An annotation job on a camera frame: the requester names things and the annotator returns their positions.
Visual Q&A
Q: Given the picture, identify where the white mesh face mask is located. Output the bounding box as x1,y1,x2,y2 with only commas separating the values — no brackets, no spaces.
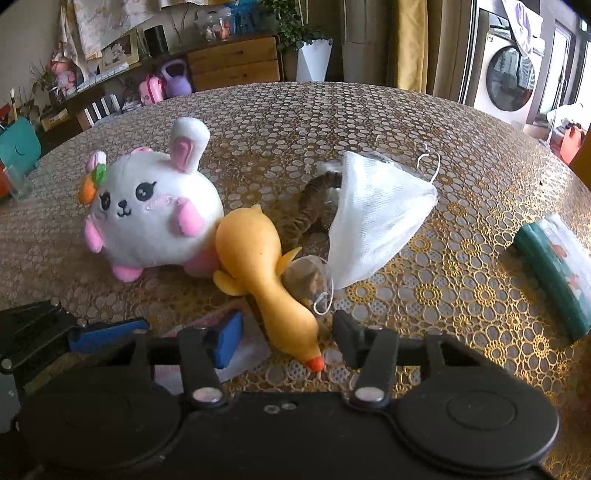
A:
328,151,441,290

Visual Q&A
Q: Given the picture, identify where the white bunny plush toy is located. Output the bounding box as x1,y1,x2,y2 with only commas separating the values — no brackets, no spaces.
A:
78,117,224,282

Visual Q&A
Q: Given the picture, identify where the teal pouch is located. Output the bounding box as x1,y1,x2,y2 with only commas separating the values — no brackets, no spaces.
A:
0,117,41,174

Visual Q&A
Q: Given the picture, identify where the green tissue pack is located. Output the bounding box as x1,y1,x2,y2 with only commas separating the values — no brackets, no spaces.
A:
513,213,590,342

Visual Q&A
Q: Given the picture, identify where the pink toy backpack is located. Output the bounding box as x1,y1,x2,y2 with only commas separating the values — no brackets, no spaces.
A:
139,74,165,106

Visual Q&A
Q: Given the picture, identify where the purple kettlebell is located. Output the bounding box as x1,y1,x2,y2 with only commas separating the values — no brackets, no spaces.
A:
160,58,192,98

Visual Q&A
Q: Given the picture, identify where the wooden drawer cabinet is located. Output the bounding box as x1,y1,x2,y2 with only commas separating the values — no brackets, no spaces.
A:
186,34,281,91

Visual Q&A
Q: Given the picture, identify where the washing machine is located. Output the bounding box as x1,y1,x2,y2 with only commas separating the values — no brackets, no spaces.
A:
465,9,545,130

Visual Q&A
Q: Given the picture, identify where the white planter with plant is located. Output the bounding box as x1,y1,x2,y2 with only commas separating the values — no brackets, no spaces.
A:
259,0,332,82

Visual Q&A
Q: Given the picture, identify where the yellow curtain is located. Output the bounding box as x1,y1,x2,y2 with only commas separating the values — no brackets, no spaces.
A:
387,0,429,93

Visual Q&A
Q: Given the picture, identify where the small clear drawstring pouch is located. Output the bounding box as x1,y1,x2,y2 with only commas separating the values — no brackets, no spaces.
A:
280,255,335,317

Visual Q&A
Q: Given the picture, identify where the brown scrunchie hair tie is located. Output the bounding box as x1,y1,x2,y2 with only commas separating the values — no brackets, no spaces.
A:
274,170,344,248

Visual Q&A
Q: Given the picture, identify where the picture frame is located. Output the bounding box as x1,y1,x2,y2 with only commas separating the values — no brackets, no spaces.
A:
100,30,139,72

